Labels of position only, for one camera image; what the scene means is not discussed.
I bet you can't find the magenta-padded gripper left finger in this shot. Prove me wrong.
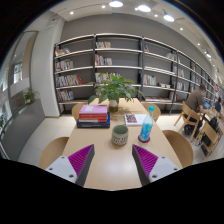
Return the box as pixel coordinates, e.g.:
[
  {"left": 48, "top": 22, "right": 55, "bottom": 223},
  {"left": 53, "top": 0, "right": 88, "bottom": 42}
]
[{"left": 44, "top": 143, "right": 96, "bottom": 187}]

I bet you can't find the small potted plant by window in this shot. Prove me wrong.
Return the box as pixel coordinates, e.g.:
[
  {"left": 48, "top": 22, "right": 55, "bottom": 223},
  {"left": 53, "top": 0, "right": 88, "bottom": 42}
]
[{"left": 22, "top": 87, "right": 40, "bottom": 107}]

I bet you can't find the red book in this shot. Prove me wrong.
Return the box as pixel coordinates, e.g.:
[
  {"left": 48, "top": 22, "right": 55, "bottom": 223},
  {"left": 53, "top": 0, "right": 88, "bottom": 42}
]
[
  {"left": 78, "top": 117, "right": 109, "bottom": 124},
  {"left": 78, "top": 113, "right": 109, "bottom": 120}
]

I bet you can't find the dark blue book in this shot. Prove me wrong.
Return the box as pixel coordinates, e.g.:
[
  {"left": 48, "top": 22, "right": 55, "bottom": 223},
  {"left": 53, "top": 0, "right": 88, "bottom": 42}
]
[{"left": 76, "top": 112, "right": 111, "bottom": 129}]

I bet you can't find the person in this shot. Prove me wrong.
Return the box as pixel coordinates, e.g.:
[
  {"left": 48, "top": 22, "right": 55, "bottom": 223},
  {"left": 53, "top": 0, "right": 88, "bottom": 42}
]
[
  {"left": 185, "top": 83, "right": 210, "bottom": 125},
  {"left": 214, "top": 96, "right": 224, "bottom": 113}
]

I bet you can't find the pink book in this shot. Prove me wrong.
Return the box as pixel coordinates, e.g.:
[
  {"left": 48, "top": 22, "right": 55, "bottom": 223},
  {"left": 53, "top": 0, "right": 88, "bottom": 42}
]
[{"left": 78, "top": 104, "right": 109, "bottom": 116}]

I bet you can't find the group of round ceiling lights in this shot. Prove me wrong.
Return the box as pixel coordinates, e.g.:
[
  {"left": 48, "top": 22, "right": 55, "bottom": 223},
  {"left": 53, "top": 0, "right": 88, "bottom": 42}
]
[{"left": 68, "top": 0, "right": 213, "bottom": 60}]

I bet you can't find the wooden slat-back chair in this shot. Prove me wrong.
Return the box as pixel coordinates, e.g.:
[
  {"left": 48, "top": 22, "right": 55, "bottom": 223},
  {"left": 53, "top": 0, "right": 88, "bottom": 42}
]
[
  {"left": 198, "top": 121, "right": 222, "bottom": 158},
  {"left": 173, "top": 100, "right": 201, "bottom": 137}
]

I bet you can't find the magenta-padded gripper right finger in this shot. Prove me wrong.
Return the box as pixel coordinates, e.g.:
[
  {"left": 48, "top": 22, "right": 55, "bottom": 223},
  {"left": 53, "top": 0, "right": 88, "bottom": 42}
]
[{"left": 131, "top": 143, "right": 181, "bottom": 187}]

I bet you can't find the green patterned ceramic mug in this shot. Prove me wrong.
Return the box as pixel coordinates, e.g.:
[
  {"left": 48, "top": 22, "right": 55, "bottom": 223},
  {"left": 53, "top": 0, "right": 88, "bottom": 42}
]
[{"left": 110, "top": 124, "right": 130, "bottom": 147}]

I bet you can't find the green potted plant white pot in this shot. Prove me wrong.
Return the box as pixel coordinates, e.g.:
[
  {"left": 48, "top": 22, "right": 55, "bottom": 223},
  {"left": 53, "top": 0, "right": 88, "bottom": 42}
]
[{"left": 87, "top": 73, "right": 146, "bottom": 114}]

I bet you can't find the tan round-backed chair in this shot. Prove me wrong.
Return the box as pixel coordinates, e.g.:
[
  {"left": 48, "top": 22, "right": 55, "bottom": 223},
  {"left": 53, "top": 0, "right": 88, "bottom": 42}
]
[
  {"left": 71, "top": 102, "right": 89, "bottom": 122},
  {"left": 161, "top": 129, "right": 195, "bottom": 169},
  {"left": 141, "top": 101, "right": 162, "bottom": 123},
  {"left": 38, "top": 136, "right": 70, "bottom": 170}
]

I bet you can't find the clear blue-capped drink bottle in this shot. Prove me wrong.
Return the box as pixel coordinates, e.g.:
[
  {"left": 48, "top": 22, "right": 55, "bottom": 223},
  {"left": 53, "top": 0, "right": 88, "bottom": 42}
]
[{"left": 138, "top": 105, "right": 156, "bottom": 143}]

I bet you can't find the flat round red coaster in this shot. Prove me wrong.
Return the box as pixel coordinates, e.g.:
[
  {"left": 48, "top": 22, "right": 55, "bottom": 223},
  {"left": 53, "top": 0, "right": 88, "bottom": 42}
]
[{"left": 137, "top": 134, "right": 151, "bottom": 144}]

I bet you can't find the laptop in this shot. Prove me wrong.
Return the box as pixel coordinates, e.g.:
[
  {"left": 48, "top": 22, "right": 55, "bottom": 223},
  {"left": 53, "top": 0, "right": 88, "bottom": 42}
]
[{"left": 203, "top": 100, "right": 213, "bottom": 111}]

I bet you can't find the white magazine with red print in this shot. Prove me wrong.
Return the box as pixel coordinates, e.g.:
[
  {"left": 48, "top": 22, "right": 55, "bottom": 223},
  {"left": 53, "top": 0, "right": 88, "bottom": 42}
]
[{"left": 123, "top": 113, "right": 149, "bottom": 127}]

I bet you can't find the grey shelf unit with books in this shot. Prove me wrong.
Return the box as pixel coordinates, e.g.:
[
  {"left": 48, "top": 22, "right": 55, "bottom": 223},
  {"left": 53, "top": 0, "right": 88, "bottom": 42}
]
[{"left": 53, "top": 32, "right": 224, "bottom": 116}]

